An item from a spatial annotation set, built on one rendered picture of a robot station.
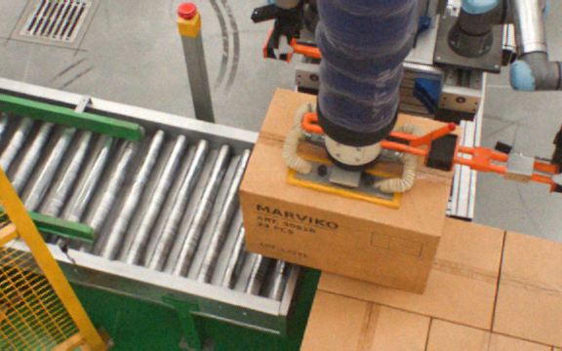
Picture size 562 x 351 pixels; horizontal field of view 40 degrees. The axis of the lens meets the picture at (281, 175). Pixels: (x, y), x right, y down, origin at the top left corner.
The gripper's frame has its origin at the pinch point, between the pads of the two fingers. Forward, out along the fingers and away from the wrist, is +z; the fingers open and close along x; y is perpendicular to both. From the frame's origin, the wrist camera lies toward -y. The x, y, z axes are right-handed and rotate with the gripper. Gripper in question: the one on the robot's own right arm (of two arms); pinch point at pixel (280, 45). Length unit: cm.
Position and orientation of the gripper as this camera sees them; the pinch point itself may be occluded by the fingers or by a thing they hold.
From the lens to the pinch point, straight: 245.2
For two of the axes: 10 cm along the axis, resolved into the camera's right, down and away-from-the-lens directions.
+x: 2.8, -8.1, 5.1
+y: 9.6, 2.4, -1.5
